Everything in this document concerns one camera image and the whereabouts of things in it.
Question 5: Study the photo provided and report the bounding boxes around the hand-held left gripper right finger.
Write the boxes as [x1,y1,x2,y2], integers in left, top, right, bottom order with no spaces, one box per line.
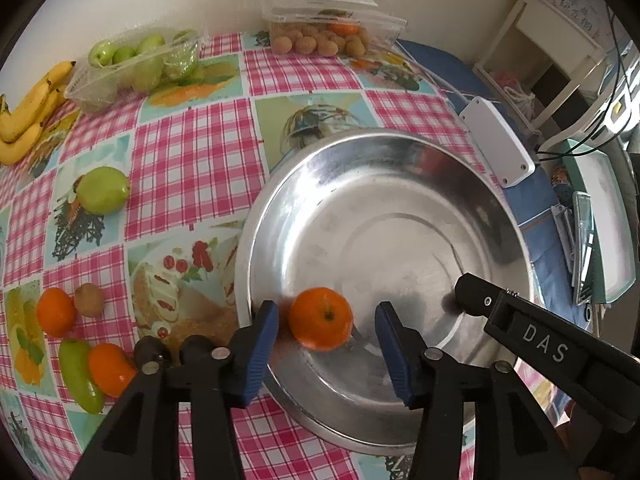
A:
[374,301,586,480]

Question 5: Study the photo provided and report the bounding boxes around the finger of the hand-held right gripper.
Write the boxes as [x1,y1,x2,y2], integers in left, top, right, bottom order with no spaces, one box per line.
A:
[454,272,507,317]

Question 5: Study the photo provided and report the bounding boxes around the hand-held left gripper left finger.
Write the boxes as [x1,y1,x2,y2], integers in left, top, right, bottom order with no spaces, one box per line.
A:
[72,300,280,480]

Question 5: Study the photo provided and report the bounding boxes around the mandarin orange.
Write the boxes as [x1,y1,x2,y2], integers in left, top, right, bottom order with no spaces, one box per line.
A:
[36,287,77,338]
[89,343,137,398]
[289,286,354,352]

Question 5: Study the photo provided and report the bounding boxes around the large metal bowl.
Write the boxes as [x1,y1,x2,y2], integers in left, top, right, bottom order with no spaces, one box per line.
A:
[234,129,537,457]

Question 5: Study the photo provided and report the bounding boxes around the brown kiwi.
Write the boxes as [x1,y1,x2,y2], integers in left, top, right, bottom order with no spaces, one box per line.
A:
[74,283,105,318]

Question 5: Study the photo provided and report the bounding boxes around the pile of small green fruits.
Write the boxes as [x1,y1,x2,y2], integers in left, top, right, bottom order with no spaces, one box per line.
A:
[88,30,201,92]

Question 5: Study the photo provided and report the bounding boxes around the blue tablecloth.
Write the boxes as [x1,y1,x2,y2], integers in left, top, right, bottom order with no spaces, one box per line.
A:
[395,40,591,331]

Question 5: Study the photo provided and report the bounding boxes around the grey folded rack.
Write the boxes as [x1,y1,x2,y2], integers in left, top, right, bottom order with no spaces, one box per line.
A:
[550,191,596,306]

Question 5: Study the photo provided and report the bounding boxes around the mint green tray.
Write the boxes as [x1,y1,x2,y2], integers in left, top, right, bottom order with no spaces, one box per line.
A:
[537,125,640,303]

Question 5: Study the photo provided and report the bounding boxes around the white plastic box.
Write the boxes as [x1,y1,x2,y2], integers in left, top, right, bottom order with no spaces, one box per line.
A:
[459,96,536,189]

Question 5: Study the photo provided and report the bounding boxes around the small green mango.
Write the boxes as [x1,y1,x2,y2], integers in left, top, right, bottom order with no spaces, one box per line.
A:
[58,338,106,415]

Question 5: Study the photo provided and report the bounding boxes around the pink checked printed tablecloth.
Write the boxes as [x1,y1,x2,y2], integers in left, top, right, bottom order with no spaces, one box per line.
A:
[0,32,576,480]

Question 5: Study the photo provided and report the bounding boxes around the loose green apple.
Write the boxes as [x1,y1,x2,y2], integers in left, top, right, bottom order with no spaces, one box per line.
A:
[75,166,132,214]

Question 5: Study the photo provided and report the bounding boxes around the white shelf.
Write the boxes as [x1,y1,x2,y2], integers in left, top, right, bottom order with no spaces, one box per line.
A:
[472,0,606,126]

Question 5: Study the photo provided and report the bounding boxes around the pile of brown longans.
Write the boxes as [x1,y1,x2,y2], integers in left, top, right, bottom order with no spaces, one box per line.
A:
[271,22,373,58]

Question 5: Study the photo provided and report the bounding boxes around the clear plastic tray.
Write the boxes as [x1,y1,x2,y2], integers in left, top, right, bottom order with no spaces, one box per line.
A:
[64,27,208,113]

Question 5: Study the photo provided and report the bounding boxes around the clear plastic lidded box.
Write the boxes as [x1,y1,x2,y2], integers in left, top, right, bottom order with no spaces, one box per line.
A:
[260,0,408,58]

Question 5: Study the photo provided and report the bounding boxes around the yellow banana bunch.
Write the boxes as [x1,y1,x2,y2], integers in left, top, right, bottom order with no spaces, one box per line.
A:
[0,60,77,166]

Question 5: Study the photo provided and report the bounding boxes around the black cables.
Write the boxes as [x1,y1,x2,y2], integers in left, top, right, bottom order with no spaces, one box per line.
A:
[537,5,640,161]

